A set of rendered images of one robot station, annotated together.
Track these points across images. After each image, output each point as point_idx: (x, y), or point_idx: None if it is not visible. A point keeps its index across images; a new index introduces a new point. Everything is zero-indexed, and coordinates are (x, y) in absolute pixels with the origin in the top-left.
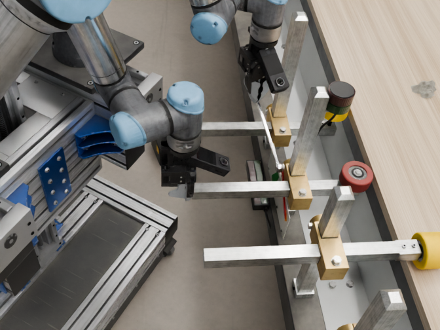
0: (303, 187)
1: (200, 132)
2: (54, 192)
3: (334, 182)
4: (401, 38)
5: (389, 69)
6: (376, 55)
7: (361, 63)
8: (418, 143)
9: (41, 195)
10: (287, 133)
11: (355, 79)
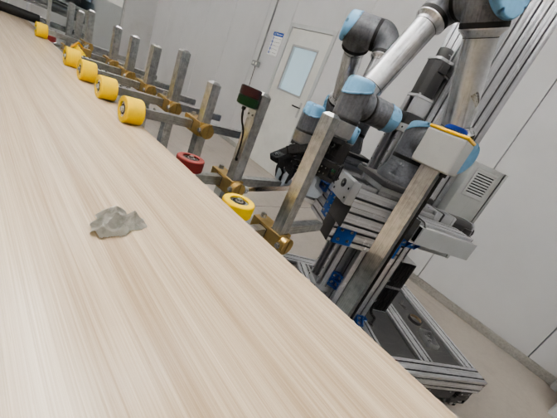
0: (222, 170)
1: (297, 128)
2: (326, 201)
3: (201, 173)
4: (188, 360)
5: (193, 254)
6: (229, 280)
7: (244, 258)
8: (132, 168)
9: (327, 196)
10: (257, 215)
11: (236, 231)
